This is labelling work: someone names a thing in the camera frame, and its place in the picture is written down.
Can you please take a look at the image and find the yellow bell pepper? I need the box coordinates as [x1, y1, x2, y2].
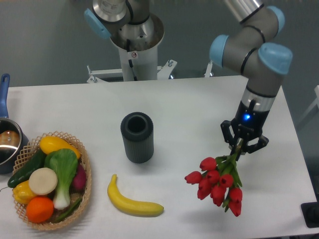
[12, 180, 37, 205]

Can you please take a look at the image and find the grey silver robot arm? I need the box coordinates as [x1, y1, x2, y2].
[84, 0, 293, 156]

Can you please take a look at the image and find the black device at edge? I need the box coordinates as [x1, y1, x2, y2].
[301, 202, 319, 228]

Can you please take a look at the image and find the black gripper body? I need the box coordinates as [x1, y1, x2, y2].
[231, 99, 269, 141]

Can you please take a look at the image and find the dark green cucumber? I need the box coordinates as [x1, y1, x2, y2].
[7, 149, 46, 188]

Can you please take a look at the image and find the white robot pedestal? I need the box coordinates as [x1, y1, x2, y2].
[87, 45, 177, 83]

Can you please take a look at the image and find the green bok choy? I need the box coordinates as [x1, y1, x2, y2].
[44, 149, 78, 210]

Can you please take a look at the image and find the beige round disc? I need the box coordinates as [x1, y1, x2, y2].
[28, 167, 58, 195]

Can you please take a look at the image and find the woven wicker basket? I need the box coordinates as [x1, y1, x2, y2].
[12, 131, 92, 231]

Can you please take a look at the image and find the purple red onion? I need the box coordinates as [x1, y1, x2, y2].
[72, 164, 87, 191]

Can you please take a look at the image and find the orange fruit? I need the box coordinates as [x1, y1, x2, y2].
[26, 196, 54, 223]

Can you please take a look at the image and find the red tulip bouquet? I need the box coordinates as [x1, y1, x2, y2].
[184, 141, 243, 217]

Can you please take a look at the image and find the blue handled saucepan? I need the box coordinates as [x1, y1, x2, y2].
[0, 74, 28, 174]

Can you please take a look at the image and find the dark grey ribbed vase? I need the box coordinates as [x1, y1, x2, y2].
[120, 112, 154, 164]

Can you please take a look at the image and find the yellow banana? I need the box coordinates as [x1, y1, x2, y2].
[107, 174, 164, 217]

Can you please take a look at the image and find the white furniture leg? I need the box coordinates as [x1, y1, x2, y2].
[295, 85, 319, 125]

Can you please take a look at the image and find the yellow squash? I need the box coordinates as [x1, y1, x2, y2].
[39, 136, 81, 159]

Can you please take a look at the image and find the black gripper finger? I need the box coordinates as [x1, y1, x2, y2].
[236, 135, 269, 161]
[220, 120, 239, 149]

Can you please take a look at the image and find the green bean pod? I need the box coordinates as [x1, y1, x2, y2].
[52, 198, 82, 224]

